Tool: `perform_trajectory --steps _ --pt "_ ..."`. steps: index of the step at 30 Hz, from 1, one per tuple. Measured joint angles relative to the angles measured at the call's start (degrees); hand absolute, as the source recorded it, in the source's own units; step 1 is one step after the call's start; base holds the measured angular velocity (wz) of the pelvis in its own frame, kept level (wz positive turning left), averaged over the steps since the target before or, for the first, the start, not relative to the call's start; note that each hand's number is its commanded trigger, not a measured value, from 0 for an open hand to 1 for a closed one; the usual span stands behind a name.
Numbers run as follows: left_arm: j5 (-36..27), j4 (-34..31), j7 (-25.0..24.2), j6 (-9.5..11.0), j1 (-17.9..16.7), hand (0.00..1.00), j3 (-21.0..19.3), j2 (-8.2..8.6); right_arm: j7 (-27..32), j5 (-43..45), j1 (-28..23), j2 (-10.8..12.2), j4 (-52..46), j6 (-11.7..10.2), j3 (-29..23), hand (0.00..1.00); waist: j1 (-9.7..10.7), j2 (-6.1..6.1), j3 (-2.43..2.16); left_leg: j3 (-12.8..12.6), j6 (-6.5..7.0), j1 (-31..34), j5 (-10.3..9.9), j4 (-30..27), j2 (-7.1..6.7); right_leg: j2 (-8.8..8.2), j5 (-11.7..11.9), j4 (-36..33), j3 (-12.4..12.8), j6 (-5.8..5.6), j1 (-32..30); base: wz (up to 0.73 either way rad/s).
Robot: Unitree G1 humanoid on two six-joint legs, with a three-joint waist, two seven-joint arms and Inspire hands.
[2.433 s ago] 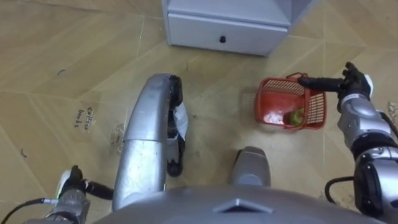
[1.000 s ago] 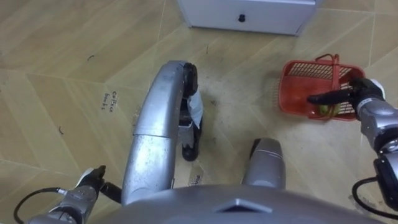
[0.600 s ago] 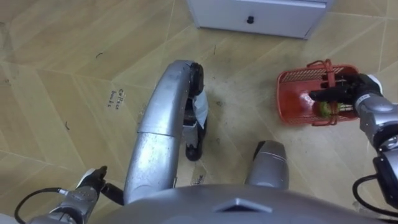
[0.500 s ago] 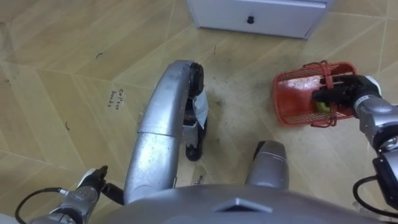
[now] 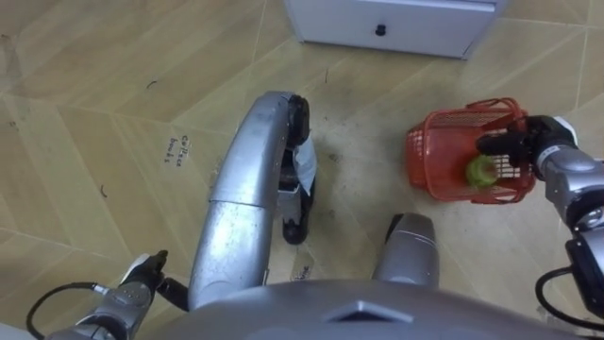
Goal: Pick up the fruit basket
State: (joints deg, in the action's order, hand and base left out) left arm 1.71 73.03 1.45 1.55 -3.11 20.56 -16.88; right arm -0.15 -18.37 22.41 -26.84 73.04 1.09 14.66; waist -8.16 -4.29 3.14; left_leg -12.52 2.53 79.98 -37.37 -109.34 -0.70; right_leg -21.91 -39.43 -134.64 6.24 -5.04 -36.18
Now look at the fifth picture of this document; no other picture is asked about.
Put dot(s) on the white cabinet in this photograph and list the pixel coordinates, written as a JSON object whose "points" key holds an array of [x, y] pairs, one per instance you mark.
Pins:
{"points": [[391, 23]]}

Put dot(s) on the green soft toy fruit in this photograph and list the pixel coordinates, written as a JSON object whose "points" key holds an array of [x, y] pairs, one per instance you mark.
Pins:
{"points": [[481, 171]]}

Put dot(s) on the robot legs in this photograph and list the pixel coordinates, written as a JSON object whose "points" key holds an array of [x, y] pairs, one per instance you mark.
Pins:
{"points": [[245, 198]]}

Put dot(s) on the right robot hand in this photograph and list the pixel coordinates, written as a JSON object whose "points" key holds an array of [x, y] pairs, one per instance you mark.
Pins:
{"points": [[528, 139]]}

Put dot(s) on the robot body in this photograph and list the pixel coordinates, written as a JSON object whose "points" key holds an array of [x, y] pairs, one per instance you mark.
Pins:
{"points": [[358, 311]]}

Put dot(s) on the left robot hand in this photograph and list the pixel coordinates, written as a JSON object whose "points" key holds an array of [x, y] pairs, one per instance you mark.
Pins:
{"points": [[144, 273]]}

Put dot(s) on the red plastic basket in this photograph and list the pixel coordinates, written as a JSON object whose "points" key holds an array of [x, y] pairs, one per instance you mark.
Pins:
{"points": [[448, 151]]}

